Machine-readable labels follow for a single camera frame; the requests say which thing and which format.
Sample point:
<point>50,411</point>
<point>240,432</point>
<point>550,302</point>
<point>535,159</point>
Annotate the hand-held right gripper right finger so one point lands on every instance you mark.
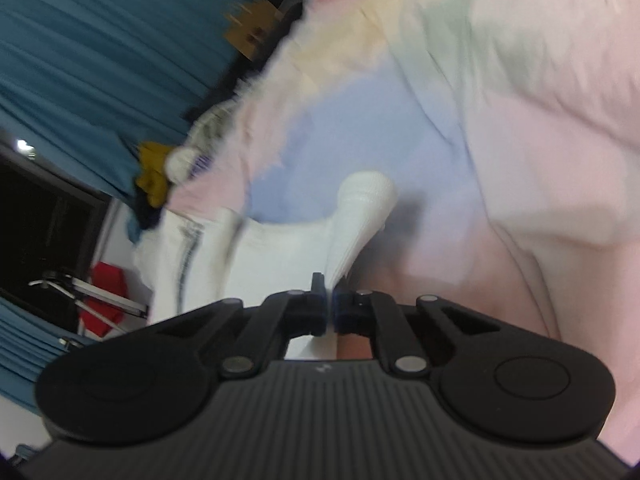
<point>342,312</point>

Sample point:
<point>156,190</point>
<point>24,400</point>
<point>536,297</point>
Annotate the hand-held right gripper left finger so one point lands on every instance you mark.
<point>317,312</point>

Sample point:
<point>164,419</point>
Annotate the white sweatpants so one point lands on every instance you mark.
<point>280,260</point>

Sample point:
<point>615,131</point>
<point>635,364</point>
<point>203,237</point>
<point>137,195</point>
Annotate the black garment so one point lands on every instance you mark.
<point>147,215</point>

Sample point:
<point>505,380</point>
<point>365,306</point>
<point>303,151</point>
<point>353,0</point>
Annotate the white grey garment pile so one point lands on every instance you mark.
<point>212,132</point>

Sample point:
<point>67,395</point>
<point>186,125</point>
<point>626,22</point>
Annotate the red cloth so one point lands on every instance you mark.
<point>107,280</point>

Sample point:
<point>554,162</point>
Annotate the mustard yellow garment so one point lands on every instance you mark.
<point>152,175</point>

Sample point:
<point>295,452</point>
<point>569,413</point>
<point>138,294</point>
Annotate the pastel tie-dye bedsheet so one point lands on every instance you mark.
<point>500,135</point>

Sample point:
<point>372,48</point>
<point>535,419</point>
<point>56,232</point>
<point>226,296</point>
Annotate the dark window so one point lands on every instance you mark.
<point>45,230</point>

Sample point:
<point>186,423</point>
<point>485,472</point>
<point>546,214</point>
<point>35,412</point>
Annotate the blue curtain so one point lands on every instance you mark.
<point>30,350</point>
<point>100,50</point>

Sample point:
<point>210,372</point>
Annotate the brown paper bag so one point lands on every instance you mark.
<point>252,27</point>

